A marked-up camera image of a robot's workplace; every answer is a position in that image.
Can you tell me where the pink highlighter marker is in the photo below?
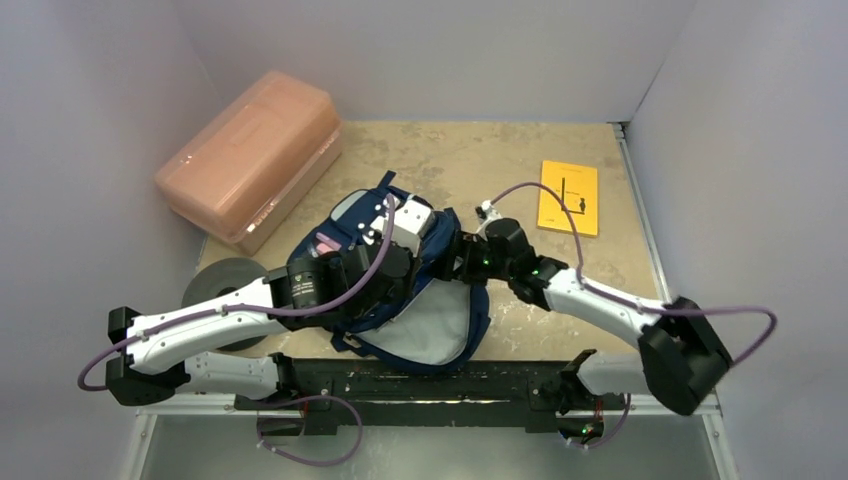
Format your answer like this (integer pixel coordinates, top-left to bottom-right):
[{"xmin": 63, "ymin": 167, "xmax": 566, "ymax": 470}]
[{"xmin": 310, "ymin": 232, "xmax": 342, "ymax": 257}]

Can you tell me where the navy blue student backpack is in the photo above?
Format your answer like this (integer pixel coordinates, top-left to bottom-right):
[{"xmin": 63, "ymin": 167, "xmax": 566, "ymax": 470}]
[{"xmin": 289, "ymin": 171, "xmax": 490, "ymax": 374}]

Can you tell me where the yellow paperback book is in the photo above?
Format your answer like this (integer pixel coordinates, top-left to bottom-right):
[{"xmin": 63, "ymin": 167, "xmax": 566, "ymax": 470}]
[{"xmin": 537, "ymin": 160, "xmax": 599, "ymax": 237}]

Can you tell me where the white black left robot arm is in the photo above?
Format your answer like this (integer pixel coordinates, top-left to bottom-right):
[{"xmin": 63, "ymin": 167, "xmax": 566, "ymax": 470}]
[{"xmin": 105, "ymin": 243, "xmax": 421, "ymax": 409}]

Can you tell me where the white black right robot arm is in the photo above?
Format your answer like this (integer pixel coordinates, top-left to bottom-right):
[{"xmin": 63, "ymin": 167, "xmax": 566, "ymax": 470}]
[{"xmin": 438, "ymin": 218, "xmax": 734, "ymax": 415}]

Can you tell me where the grey round disc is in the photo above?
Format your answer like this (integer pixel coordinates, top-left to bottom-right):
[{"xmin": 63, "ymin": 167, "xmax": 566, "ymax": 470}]
[{"xmin": 180, "ymin": 258, "xmax": 270, "ymax": 352}]

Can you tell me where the translucent pink storage box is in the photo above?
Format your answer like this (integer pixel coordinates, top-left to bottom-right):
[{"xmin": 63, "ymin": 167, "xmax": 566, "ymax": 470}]
[{"xmin": 155, "ymin": 71, "xmax": 343, "ymax": 255}]

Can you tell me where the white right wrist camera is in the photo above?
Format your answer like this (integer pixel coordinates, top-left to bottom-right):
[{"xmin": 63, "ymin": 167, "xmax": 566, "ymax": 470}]
[{"xmin": 475, "ymin": 200, "xmax": 503, "ymax": 240}]

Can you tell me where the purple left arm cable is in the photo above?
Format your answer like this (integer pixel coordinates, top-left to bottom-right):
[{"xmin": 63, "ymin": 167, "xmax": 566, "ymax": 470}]
[{"xmin": 76, "ymin": 193, "xmax": 397, "ymax": 392}]

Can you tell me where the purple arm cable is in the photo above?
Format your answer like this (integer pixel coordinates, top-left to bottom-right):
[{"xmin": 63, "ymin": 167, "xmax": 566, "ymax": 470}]
[
  {"xmin": 486, "ymin": 182, "xmax": 778, "ymax": 366},
  {"xmin": 76, "ymin": 193, "xmax": 397, "ymax": 392}
]

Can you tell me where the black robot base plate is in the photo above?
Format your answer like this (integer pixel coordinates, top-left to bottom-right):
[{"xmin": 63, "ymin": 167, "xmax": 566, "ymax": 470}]
[{"xmin": 234, "ymin": 353, "xmax": 625, "ymax": 439}]

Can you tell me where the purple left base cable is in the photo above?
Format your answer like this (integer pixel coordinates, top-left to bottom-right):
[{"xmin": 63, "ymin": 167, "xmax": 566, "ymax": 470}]
[{"xmin": 255, "ymin": 395, "xmax": 366, "ymax": 468}]

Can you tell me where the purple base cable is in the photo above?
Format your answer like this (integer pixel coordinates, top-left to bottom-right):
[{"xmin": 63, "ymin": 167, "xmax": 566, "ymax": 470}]
[
  {"xmin": 564, "ymin": 394, "xmax": 634, "ymax": 450},
  {"xmin": 255, "ymin": 395, "xmax": 366, "ymax": 468}
]

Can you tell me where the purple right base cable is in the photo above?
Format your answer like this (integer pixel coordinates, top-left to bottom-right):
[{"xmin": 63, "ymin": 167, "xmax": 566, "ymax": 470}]
[{"xmin": 564, "ymin": 394, "xmax": 634, "ymax": 450}]

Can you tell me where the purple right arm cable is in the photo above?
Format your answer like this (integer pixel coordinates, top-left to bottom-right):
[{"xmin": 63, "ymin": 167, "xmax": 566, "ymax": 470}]
[{"xmin": 486, "ymin": 182, "xmax": 778, "ymax": 366}]

